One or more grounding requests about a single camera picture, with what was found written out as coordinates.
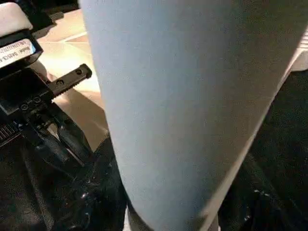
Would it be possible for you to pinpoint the white plastic table top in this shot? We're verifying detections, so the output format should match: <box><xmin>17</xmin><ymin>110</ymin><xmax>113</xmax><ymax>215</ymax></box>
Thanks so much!
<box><xmin>35</xmin><ymin>9</ymin><xmax>308</xmax><ymax>151</ymax></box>

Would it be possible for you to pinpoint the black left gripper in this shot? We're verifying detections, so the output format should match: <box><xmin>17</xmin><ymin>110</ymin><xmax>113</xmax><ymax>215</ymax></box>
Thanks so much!
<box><xmin>0</xmin><ymin>28</ymin><xmax>96</xmax><ymax>181</ymax></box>

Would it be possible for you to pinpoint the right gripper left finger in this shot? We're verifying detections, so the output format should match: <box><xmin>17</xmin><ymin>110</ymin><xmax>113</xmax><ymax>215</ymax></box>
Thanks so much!
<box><xmin>50</xmin><ymin>137</ymin><xmax>129</xmax><ymax>231</ymax></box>

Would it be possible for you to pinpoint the white plastic table leg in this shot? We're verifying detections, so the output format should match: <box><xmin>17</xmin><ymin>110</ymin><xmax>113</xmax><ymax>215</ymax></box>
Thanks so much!
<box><xmin>77</xmin><ymin>0</ymin><xmax>308</xmax><ymax>231</ymax></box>

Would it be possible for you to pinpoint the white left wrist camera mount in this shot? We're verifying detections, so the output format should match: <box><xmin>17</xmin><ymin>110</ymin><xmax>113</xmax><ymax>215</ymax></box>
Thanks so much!
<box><xmin>0</xmin><ymin>2</ymin><xmax>34</xmax><ymax>38</ymax></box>

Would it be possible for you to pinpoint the black plastic mat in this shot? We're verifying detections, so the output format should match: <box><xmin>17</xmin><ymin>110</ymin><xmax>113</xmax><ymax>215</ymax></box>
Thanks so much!
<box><xmin>0</xmin><ymin>72</ymin><xmax>308</xmax><ymax>231</ymax></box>

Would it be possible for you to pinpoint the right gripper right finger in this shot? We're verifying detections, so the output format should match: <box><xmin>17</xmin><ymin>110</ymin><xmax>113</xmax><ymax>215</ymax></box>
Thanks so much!
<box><xmin>218</xmin><ymin>153</ymin><xmax>308</xmax><ymax>231</ymax></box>

